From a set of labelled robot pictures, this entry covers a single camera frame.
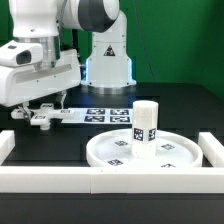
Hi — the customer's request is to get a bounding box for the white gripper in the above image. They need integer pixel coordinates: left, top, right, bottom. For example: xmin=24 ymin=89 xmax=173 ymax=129
xmin=0 ymin=41 xmax=81 ymax=120

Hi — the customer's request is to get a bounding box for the white cross-shaped table base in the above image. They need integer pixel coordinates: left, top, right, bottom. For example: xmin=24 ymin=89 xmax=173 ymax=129
xmin=11 ymin=103 xmax=74 ymax=131

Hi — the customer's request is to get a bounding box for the white round table top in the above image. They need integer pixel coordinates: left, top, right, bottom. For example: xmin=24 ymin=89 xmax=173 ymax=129
xmin=86 ymin=129 xmax=203 ymax=168

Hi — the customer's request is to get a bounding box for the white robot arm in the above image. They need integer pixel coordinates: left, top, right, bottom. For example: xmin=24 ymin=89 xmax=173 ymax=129
xmin=0 ymin=0 xmax=136 ymax=119

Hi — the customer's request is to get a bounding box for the white left fence block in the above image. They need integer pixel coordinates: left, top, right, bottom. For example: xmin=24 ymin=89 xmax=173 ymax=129
xmin=0 ymin=130 xmax=15 ymax=166

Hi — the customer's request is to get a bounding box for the white fence block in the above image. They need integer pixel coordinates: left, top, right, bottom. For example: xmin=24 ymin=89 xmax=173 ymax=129
xmin=198 ymin=132 xmax=224 ymax=168
xmin=0 ymin=130 xmax=15 ymax=166

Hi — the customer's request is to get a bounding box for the white sheet with markers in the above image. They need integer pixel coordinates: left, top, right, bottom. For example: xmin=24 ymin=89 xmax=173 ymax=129
xmin=62 ymin=108 xmax=133 ymax=124

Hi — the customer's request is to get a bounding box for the white front fence bar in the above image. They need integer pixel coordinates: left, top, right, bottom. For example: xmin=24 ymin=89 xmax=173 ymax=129
xmin=0 ymin=166 xmax=224 ymax=194

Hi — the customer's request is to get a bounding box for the white right fence block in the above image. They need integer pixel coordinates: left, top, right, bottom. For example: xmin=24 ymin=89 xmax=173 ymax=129
xmin=198 ymin=132 xmax=224 ymax=168

